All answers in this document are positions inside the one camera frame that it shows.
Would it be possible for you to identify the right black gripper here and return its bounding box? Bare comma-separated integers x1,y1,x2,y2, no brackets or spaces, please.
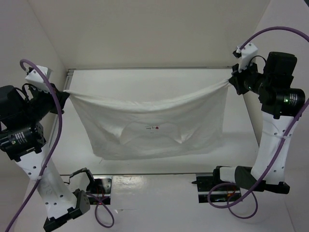
229,57,270,94

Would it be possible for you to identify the white tank top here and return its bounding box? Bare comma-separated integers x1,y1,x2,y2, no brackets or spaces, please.
69,80,229,160

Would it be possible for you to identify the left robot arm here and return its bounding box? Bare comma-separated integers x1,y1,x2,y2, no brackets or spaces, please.
0,85,96,232

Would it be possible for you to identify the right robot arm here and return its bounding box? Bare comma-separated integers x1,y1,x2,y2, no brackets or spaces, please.
211,52,305,194

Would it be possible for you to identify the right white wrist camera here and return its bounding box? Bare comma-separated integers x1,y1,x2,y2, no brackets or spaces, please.
233,42,258,73

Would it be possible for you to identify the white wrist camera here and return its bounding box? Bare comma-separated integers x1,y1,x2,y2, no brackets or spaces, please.
25,66,53,93
233,42,258,73

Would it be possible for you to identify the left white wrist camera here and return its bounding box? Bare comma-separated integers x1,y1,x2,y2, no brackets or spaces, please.
25,66,53,93

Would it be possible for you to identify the aluminium table edge rail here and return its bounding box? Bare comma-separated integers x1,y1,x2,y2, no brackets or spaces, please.
50,69,76,138

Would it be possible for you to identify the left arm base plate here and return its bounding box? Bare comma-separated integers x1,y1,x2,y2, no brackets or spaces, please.
86,176,112,205

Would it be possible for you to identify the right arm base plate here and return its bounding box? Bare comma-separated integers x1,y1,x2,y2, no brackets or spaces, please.
192,173,243,203

